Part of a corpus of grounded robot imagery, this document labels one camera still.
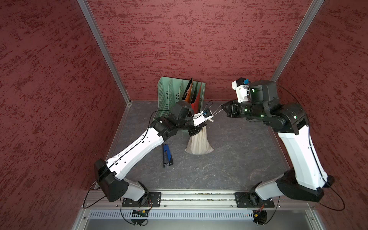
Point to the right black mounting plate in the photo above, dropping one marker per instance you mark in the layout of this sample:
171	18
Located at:
243	200

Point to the beige cloth soil bag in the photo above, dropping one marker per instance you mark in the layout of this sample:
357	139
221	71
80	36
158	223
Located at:
199	144

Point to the aluminium corner post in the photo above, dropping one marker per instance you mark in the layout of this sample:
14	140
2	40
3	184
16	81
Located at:
298	36
92	23

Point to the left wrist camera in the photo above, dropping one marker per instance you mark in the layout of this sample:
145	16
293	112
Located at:
202	117

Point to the right aluminium corner post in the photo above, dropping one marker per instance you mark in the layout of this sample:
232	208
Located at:
298	36

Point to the left aluminium corner post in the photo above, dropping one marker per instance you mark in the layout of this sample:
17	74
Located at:
92	23

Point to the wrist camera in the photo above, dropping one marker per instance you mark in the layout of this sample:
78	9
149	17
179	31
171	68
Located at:
202	117
242	89

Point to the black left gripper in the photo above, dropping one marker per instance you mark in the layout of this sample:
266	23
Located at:
195	129

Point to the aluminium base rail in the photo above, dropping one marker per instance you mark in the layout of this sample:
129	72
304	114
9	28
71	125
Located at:
176	199

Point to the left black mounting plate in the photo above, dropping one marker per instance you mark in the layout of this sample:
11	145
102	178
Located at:
149	200

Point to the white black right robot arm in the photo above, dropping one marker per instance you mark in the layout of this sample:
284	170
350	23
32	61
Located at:
307	179

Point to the green perforated file organizer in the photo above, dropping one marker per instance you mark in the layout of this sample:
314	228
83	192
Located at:
171	90

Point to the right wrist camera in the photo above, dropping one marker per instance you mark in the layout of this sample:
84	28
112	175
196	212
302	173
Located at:
242	89

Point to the black mounting plate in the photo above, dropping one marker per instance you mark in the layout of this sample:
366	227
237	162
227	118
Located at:
243	200
149	200

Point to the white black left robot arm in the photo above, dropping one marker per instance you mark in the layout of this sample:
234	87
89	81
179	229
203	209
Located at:
111	174

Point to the black folder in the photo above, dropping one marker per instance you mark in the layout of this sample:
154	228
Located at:
187	88

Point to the red folder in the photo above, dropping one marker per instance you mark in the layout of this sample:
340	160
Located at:
196	99

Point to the orange folder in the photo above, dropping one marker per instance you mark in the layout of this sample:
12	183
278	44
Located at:
188	98

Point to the blue black stapler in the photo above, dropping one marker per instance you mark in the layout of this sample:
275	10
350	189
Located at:
167	157

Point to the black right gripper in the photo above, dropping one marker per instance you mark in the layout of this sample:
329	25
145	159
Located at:
232	110

